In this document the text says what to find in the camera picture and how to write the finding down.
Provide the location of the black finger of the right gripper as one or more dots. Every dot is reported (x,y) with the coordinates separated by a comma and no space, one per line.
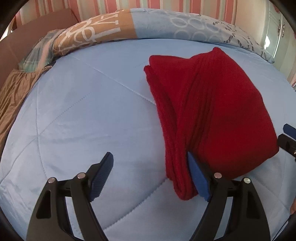
(287,144)
(289,130)

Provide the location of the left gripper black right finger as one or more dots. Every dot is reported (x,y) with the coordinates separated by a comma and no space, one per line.
(234,210)

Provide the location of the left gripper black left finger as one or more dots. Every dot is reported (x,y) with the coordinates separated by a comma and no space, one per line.
(63,203)

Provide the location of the red knit sweater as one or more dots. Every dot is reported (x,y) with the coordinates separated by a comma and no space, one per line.
(208,106)

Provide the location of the person's right hand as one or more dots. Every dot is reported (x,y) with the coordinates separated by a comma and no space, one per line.
(293,207)

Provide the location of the white wardrobe with decals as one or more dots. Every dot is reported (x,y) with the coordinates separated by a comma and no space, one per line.
(279,41)

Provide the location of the light blue quilted bedspread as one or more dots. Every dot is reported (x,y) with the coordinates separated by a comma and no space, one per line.
(93,101)

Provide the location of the brown folded garment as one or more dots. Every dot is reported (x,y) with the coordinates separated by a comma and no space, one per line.
(14,91)

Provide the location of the plaid pastel pillow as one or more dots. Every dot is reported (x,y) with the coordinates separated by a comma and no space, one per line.
(41,54)

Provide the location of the patterned folded duvet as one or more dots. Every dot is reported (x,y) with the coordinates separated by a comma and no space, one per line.
(144,23)

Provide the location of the pink padded headboard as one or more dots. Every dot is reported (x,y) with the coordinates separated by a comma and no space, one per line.
(20,42)

